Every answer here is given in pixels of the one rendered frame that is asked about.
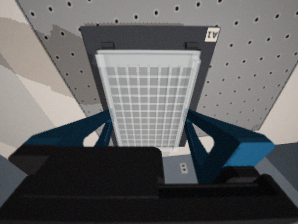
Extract white well plate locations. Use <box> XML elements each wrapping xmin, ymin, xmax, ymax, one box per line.
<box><xmin>95</xmin><ymin>50</ymin><xmax>201</xmax><ymax>152</ymax></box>

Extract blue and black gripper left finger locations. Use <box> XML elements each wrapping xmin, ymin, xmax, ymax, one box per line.
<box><xmin>22</xmin><ymin>109</ymin><xmax>113</xmax><ymax>146</ymax></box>

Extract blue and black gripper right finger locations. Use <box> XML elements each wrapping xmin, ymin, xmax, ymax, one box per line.
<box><xmin>184</xmin><ymin>109</ymin><xmax>275</xmax><ymax>183</ymax></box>

